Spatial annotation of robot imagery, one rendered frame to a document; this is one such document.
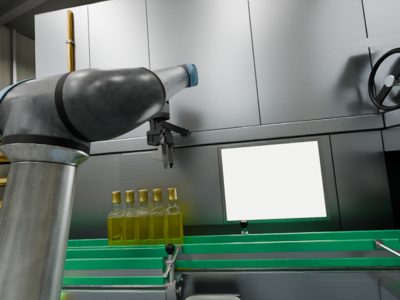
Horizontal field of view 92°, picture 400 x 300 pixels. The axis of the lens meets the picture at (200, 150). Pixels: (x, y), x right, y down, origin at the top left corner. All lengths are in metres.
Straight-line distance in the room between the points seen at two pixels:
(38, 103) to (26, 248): 0.20
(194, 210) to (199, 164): 0.20
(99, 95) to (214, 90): 0.70
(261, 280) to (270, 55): 0.90
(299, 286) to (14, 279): 0.72
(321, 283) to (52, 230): 0.74
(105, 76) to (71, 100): 0.06
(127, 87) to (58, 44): 1.09
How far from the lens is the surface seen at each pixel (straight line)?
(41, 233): 0.36
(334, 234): 0.90
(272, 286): 0.80
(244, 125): 0.90
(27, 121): 0.37
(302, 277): 0.80
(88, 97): 0.31
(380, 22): 1.16
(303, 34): 1.11
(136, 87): 0.33
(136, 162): 0.95
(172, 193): 0.76
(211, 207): 0.88
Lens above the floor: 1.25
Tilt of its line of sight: 4 degrees up
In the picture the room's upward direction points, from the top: 4 degrees counter-clockwise
